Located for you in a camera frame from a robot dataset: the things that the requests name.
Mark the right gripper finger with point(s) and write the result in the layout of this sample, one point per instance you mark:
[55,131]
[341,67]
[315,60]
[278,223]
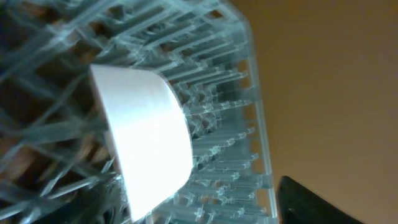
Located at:
[299,205]

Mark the pink bowl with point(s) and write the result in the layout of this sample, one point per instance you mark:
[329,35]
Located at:
[148,132]

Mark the grey dishwasher rack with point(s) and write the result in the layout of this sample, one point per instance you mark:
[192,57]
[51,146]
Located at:
[57,163]

